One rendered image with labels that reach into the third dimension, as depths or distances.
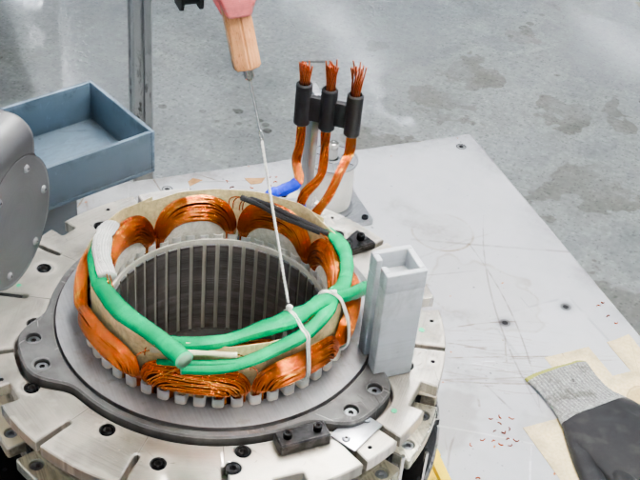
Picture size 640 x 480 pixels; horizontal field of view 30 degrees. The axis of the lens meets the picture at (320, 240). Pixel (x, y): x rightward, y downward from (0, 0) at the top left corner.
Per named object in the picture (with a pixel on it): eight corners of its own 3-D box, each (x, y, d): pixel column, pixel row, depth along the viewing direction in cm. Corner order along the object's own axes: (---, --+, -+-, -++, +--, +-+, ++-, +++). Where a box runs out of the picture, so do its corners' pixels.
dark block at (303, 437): (271, 441, 75) (273, 427, 74) (322, 429, 76) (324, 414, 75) (280, 457, 74) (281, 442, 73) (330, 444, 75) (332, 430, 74)
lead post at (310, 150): (306, 208, 95) (317, 79, 87) (313, 228, 93) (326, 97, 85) (284, 210, 94) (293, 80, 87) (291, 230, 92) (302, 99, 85)
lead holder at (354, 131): (362, 138, 85) (367, 97, 83) (309, 146, 84) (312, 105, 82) (341, 110, 88) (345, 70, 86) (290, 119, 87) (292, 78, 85)
